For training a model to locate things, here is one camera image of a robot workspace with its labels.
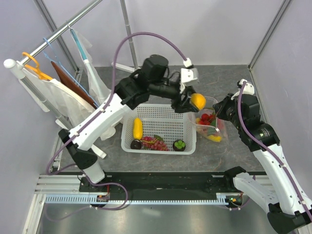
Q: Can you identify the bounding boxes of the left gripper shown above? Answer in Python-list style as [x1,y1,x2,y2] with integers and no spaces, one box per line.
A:
[150,79,199,114]

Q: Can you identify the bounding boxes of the orange fruit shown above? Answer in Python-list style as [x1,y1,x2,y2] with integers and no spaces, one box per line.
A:
[191,93,206,110]

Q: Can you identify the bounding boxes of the red lychee bunch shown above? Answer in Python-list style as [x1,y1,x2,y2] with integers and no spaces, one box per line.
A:
[196,114,216,126]

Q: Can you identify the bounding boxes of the clear zip top bag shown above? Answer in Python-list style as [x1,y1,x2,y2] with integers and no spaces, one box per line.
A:
[187,96,228,142]

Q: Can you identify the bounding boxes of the yellow mango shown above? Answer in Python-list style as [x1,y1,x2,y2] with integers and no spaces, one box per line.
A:
[207,135,222,142]
[133,118,143,140]

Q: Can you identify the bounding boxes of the mangosteen with green calyx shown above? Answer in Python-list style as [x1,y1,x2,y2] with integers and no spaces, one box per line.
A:
[173,139,186,152]

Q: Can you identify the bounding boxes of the purple grape bunch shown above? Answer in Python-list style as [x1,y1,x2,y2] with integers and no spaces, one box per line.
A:
[141,136,169,151]

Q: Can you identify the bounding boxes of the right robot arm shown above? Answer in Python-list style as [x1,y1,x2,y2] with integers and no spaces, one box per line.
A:
[213,93,312,234]

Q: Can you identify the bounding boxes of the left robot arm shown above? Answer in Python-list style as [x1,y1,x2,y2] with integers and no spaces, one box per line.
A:
[58,55,199,192]

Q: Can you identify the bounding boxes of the white garment bag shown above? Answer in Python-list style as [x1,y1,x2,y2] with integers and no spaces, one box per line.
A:
[22,65,95,127]

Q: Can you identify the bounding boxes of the white plastic basket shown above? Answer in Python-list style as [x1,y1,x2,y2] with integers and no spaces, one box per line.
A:
[121,104,196,155]

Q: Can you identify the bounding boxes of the dark mangosteen left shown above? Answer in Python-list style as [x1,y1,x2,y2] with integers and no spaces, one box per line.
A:
[130,139,142,150]

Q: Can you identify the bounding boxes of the rack pole with white foot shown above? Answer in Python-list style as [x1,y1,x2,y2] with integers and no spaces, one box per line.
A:
[116,0,139,73]

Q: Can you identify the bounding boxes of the clear plastic garment cover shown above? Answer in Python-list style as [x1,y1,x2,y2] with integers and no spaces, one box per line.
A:
[72,29,117,141]

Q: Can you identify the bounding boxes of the brown wooden hanger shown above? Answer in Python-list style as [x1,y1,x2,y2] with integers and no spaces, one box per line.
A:
[51,61,96,108]

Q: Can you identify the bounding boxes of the teal and white hanger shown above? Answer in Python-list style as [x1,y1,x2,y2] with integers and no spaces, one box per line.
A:
[70,28,105,105]

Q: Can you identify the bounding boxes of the orange hanger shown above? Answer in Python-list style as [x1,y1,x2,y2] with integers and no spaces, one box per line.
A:
[22,52,52,81]

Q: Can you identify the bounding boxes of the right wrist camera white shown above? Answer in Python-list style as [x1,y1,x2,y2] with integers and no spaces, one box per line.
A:
[237,79,255,95]

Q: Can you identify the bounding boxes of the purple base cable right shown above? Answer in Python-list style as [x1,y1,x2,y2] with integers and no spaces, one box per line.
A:
[218,187,254,212]

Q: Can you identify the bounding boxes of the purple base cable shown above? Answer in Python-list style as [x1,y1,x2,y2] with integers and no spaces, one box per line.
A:
[218,187,254,212]
[44,170,129,222]

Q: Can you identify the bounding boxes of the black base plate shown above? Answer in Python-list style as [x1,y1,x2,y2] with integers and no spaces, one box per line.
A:
[79,172,240,200]

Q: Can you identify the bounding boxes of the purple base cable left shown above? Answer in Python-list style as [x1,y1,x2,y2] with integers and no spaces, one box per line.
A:
[44,170,129,222]

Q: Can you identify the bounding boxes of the silver clothes rack rail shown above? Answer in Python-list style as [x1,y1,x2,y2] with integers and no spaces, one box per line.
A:
[30,0,102,70]

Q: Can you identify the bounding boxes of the blue wire hanger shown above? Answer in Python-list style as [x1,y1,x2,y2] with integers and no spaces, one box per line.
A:
[43,38,98,108]

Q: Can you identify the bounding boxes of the light blue cable duct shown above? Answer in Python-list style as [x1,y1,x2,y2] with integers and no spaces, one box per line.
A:
[45,194,230,205]

